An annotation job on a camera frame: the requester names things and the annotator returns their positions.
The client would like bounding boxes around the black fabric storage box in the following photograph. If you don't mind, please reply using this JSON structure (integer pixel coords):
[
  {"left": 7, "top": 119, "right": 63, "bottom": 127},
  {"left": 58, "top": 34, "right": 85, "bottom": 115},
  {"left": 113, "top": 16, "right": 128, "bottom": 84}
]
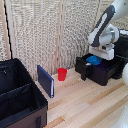
[{"left": 0, "top": 58, "right": 49, "bottom": 128}]

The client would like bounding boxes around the blue plastic bowl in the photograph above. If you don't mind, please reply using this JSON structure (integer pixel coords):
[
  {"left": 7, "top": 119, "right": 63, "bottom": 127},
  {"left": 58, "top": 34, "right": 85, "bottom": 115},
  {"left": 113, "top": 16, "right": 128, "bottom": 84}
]
[{"left": 85, "top": 55, "right": 102, "bottom": 66}]

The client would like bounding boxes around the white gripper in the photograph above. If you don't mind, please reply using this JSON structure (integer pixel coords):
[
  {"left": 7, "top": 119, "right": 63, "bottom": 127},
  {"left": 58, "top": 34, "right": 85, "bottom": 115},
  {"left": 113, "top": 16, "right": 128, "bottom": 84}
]
[{"left": 89, "top": 44, "right": 116, "bottom": 61}]

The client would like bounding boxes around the dark blue book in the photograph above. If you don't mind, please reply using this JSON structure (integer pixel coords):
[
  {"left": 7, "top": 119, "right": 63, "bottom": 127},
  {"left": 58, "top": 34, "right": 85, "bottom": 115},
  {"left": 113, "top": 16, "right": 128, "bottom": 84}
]
[{"left": 36, "top": 64, "right": 55, "bottom": 99}]

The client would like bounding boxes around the red plastic cup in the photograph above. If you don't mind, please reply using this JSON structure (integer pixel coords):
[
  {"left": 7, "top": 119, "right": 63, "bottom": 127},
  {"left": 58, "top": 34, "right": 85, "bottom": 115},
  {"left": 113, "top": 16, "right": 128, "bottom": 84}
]
[{"left": 57, "top": 67, "right": 68, "bottom": 82}]

